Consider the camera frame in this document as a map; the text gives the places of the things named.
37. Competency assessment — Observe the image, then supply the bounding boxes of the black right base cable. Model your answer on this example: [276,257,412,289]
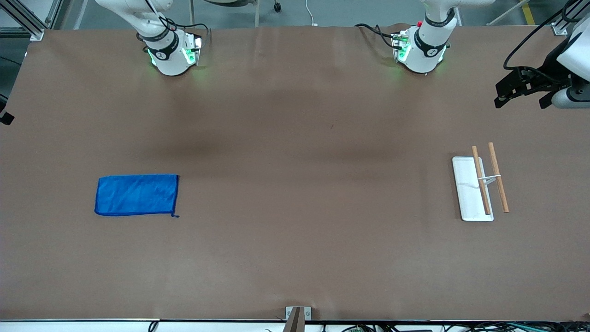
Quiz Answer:
[175,22,212,47]

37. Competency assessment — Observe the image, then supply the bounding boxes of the white slanted bar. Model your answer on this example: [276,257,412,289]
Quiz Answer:
[486,0,531,26]

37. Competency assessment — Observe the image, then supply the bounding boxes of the brown table cover sheet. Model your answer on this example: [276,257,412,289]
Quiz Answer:
[0,23,590,322]

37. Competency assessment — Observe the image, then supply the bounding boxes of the brown camera support post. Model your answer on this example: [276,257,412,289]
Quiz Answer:
[283,308,305,332]

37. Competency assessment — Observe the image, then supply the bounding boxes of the aluminium frame profile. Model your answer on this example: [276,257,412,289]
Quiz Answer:
[0,0,63,41]
[552,0,590,36]

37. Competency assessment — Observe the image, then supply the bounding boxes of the white towel rack wooden bars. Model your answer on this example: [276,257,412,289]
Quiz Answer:
[452,142,510,222]

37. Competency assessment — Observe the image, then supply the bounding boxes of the black left base cable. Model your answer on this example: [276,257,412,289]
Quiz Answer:
[354,23,399,49]

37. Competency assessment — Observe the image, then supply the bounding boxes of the blue microfibre towel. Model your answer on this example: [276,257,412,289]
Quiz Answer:
[94,174,180,218]

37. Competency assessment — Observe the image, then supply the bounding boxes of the grey metal mounting bracket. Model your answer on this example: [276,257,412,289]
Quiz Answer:
[285,306,312,321]

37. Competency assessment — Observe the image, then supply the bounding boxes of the white table edge rail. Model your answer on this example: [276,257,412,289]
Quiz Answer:
[0,319,590,332]

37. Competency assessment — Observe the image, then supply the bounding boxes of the black base cable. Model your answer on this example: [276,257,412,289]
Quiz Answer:
[175,22,212,47]
[354,23,399,49]

